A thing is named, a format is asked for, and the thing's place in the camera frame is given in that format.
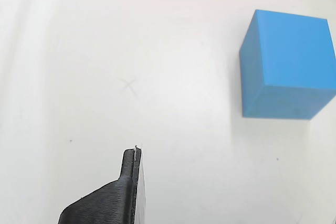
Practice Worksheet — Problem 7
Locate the blue cube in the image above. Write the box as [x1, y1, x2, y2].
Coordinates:
[239, 9, 336, 119]

